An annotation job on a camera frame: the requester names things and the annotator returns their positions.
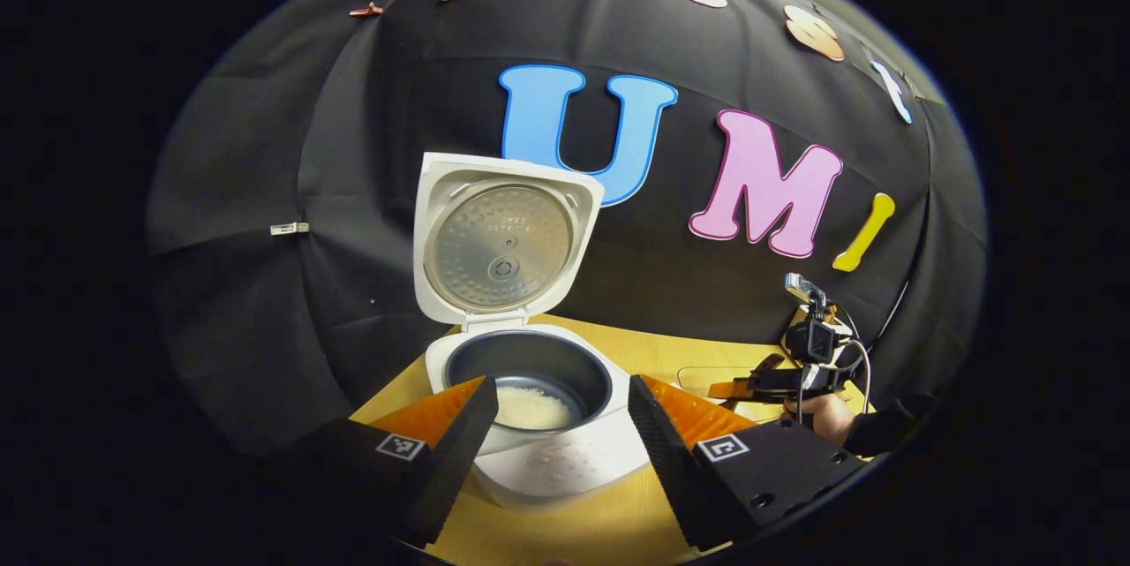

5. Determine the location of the black toaster cable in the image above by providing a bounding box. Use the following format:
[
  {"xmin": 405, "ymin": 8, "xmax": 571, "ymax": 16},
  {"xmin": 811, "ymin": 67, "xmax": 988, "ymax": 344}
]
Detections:
[{"xmin": 870, "ymin": 279, "xmax": 910, "ymax": 346}]

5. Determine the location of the clear plastic container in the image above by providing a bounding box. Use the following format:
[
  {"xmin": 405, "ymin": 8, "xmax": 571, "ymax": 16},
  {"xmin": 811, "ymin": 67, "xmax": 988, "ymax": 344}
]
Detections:
[{"xmin": 677, "ymin": 366, "xmax": 795, "ymax": 401}]

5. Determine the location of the white rice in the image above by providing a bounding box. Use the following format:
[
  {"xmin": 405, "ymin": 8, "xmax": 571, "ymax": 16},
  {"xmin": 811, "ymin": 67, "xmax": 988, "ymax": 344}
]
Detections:
[{"xmin": 493, "ymin": 385, "xmax": 576, "ymax": 433}]

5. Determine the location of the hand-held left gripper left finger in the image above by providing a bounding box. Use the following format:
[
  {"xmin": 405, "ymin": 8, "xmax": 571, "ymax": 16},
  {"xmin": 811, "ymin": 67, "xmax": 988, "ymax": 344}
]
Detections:
[{"xmin": 262, "ymin": 376, "xmax": 501, "ymax": 549}]

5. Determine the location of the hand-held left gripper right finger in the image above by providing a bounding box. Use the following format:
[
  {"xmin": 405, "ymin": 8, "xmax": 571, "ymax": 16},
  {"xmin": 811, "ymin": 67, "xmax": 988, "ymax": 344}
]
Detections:
[{"xmin": 627, "ymin": 374, "xmax": 870, "ymax": 554}]

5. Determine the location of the black backdrop cloth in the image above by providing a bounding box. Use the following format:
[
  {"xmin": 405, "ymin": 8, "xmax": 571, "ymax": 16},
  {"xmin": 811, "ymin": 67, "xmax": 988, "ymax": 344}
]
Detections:
[{"xmin": 146, "ymin": 0, "xmax": 988, "ymax": 457}]

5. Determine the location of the white rice cooker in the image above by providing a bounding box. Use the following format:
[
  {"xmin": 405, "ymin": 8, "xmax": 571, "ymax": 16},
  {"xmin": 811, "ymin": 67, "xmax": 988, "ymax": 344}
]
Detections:
[{"xmin": 413, "ymin": 152, "xmax": 652, "ymax": 509}]

